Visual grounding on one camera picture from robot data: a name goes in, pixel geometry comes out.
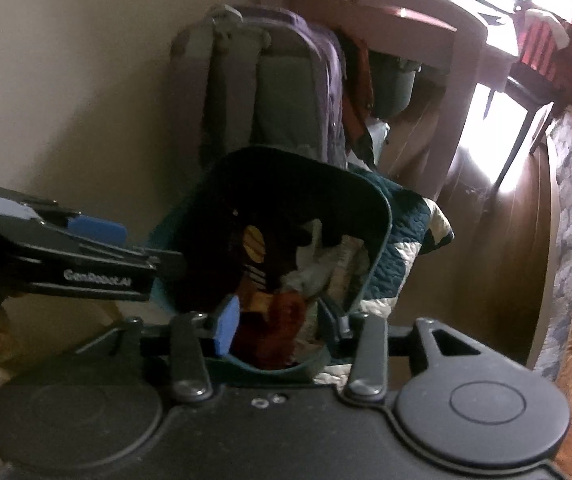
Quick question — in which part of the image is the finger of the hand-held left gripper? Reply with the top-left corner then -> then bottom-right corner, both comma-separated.
0,215 -> 187,303
0,183 -> 128,247

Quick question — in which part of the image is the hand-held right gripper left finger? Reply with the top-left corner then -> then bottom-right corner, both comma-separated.
72,295 -> 241,404

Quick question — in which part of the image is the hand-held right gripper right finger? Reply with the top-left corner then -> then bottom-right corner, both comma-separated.
318,299 -> 493,404

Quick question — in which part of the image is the red plastic bag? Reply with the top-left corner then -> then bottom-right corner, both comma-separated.
265,292 -> 309,368

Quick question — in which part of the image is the long white packet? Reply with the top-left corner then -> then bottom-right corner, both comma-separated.
331,235 -> 369,312

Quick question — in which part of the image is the white pink tissue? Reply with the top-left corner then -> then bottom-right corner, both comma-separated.
285,219 -> 349,306

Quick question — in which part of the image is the black trash bin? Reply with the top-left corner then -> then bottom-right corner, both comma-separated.
148,146 -> 395,376

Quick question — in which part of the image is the patchwork quilt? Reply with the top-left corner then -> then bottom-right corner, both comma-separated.
311,167 -> 456,387

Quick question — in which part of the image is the white plastic bag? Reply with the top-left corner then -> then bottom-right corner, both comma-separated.
361,120 -> 392,166

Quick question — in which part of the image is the grey purple backpack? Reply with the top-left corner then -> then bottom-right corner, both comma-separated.
170,4 -> 347,173

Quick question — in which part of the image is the orange bag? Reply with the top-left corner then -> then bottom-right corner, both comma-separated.
338,35 -> 375,158

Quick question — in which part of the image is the grey bucket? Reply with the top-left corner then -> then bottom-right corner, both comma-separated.
368,52 -> 423,120

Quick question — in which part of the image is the pink desk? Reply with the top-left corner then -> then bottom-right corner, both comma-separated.
258,0 -> 522,201

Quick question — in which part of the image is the dark wooden chair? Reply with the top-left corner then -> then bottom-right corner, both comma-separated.
486,0 -> 572,187

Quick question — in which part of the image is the red black striped garment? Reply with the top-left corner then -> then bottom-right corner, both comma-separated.
513,7 -> 572,86

